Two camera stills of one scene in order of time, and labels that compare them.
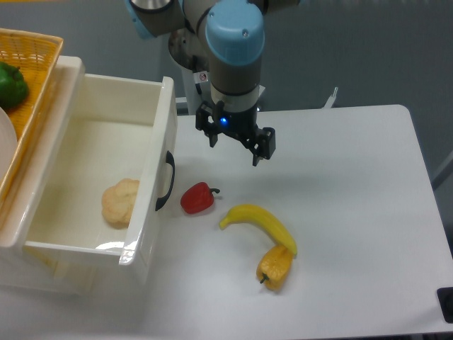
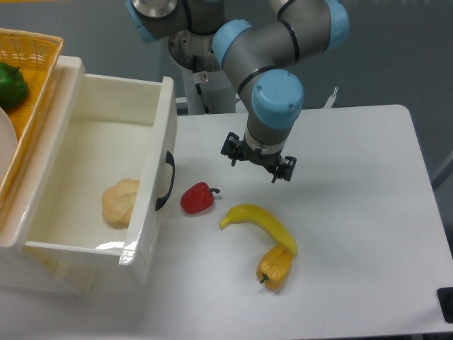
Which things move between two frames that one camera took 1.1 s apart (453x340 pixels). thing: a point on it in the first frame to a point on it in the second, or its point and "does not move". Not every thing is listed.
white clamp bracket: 329,104 does not move
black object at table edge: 445,299 does not move
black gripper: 213,119 to 233,147
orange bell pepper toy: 274,267 does not move
